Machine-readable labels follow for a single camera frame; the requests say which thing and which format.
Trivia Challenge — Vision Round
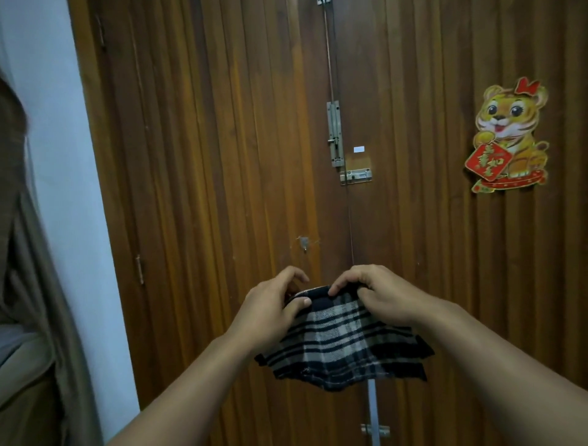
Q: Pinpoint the person's right hand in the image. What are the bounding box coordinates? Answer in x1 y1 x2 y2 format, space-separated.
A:
326 264 443 329

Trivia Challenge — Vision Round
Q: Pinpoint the black white striped cloth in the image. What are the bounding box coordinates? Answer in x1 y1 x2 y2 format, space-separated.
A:
254 284 435 393

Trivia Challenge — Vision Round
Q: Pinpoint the person's left hand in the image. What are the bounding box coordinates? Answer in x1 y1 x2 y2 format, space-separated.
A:
224 265 314 358

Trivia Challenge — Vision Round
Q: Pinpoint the horizontal metal door latch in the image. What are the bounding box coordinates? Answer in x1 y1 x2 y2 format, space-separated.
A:
339 167 374 186

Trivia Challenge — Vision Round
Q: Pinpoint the person's left forearm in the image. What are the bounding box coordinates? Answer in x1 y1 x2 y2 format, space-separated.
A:
108 335 258 446

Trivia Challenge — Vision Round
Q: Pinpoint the vertical metal door bolt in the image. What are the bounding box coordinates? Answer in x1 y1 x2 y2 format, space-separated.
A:
315 0 346 169

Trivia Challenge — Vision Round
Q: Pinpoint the beige curtain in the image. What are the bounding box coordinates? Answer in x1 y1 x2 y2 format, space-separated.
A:
0 69 105 446

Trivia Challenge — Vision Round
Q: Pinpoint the person's right forearm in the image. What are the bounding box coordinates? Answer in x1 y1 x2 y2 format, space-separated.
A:
413 298 588 446

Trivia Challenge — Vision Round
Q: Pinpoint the brown wooden door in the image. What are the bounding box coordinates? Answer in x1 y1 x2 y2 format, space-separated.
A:
339 0 588 446
67 0 353 446

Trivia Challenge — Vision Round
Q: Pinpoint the tiger sticker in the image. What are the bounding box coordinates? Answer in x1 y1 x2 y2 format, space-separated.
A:
464 76 551 194

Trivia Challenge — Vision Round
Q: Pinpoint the grey blanket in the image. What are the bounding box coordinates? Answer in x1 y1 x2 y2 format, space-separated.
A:
0 323 40 365

